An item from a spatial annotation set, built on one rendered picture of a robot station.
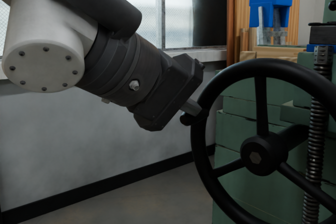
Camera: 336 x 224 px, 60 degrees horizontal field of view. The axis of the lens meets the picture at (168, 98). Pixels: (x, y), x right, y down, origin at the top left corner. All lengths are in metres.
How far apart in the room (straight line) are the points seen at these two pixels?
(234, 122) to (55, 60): 0.52
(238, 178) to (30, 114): 1.18
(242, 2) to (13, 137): 1.68
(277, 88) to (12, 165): 1.39
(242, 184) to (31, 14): 0.61
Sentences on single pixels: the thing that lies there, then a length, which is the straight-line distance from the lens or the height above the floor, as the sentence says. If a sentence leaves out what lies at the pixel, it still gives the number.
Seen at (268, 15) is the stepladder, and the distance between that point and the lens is 1.57.
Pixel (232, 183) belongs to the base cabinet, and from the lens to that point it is 0.77.
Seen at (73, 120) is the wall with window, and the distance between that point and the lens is 1.72.
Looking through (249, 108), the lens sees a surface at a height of 0.82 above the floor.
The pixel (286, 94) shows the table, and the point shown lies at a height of 0.87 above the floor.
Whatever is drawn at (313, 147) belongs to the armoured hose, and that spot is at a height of 0.82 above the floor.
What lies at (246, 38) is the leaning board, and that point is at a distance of 2.10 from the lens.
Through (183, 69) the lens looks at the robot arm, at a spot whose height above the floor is 0.94.
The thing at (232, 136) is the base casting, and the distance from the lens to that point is 0.72.
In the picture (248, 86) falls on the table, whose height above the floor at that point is 0.87.
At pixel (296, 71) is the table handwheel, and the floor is 0.94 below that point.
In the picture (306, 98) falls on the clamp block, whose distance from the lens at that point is 0.52.
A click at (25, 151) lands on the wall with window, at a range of 1.70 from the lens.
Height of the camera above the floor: 0.99
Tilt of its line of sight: 13 degrees down
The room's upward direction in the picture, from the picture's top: straight up
